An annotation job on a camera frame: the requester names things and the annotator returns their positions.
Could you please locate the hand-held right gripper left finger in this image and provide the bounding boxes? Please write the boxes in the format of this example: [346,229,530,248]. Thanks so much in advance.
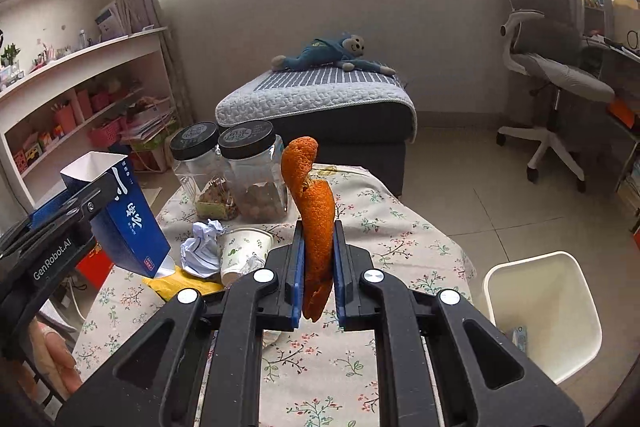
[55,221,307,427]

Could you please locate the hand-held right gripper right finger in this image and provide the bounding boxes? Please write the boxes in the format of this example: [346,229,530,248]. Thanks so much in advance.
[332,221,586,427]

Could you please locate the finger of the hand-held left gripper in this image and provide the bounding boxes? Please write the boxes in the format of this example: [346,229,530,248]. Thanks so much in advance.
[30,174,119,221]

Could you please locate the blue drink carton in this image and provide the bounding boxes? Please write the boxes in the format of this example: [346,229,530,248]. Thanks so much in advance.
[60,151,176,279]

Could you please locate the orange peel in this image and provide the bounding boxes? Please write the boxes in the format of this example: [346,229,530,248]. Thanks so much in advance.
[281,136,335,322]

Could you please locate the white paper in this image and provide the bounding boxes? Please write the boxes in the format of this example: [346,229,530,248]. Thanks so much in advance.
[180,219,228,279]

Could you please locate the white trash bin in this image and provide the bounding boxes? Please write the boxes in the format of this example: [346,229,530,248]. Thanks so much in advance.
[482,251,603,385]

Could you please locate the red cardboard box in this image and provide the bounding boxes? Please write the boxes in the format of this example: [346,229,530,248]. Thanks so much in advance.
[75,247,114,290]

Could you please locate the white paper cup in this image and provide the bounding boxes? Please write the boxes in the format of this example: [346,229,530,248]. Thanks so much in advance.
[219,228,275,288]

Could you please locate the pink basket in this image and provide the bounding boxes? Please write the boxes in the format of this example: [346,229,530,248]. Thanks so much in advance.
[90,117,126,148]

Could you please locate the pink pencil cup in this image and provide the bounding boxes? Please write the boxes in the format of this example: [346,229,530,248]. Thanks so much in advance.
[52,102,79,136]

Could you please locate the stack of papers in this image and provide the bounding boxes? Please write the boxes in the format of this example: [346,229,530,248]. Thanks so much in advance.
[120,104,177,144]

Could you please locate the clear jar of brown nuts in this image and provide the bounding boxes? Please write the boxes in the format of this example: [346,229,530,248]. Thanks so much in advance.
[217,120,290,224]

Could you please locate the clear jar of cashews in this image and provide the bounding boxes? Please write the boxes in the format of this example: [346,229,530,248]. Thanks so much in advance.
[169,122,238,222]

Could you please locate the floral tablecloth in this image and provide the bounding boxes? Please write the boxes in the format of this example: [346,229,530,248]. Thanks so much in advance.
[72,163,476,427]

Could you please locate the yellow wrapper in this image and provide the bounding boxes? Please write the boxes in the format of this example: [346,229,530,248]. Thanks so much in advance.
[142,269,226,305]

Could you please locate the dark ottoman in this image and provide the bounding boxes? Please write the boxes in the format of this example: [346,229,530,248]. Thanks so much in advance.
[270,104,418,198]

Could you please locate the white bookshelf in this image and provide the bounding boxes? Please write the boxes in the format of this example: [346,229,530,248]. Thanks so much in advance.
[0,0,177,212]

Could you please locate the small potted plant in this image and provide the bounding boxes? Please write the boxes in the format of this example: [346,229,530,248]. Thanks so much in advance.
[0,44,22,75]

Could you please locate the grey quilted cover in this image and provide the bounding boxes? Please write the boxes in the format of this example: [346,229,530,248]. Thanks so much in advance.
[215,68,418,142]

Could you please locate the white and blue booklets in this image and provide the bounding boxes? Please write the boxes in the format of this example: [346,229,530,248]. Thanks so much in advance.
[95,0,132,40]

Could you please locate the small drink carton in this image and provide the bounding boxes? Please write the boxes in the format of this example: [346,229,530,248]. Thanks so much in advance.
[507,326,530,354]

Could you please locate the blue monkey plush toy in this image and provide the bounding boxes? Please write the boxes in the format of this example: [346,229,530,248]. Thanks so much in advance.
[271,32,397,75]

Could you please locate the white office chair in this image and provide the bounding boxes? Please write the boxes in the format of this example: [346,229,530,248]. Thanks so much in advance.
[496,9,616,194]

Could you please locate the cluttered desk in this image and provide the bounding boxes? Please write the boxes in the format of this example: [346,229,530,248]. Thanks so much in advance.
[580,0,640,253]

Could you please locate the white cable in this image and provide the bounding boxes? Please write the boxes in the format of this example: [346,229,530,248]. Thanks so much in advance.
[65,272,90,324]

